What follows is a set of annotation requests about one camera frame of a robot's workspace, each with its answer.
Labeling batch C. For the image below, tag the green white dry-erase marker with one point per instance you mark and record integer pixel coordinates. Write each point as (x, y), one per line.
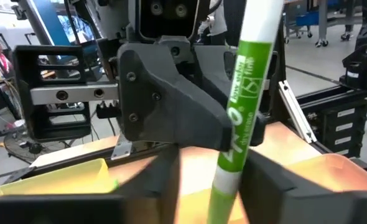
(249, 77)

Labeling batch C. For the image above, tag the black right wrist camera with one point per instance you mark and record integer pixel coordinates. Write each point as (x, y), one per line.
(168, 21)

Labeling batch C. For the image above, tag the silver aluminium extrusion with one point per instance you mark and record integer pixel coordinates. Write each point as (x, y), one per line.
(295, 112)

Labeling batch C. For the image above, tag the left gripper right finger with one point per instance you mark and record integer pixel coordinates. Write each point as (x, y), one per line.
(264, 193)

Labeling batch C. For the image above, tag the orange translucent plastic bin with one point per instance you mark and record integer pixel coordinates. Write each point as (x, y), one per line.
(332, 174)

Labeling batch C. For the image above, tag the yellow plastic bin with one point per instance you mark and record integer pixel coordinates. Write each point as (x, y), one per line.
(62, 180)

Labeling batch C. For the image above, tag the blue screen monitor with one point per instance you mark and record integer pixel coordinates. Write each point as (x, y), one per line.
(51, 21)

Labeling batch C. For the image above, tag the black equipment box stack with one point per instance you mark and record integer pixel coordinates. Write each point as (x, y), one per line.
(329, 124)

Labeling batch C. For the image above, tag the black floor fan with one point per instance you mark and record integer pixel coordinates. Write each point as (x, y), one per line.
(34, 147)

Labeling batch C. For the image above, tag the metal cart with blue bin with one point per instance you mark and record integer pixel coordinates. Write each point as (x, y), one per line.
(308, 18)

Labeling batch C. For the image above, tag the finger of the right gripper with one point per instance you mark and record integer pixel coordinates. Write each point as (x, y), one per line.
(158, 105)
(214, 77)

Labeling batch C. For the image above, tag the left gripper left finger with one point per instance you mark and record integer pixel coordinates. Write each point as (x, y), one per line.
(152, 186)

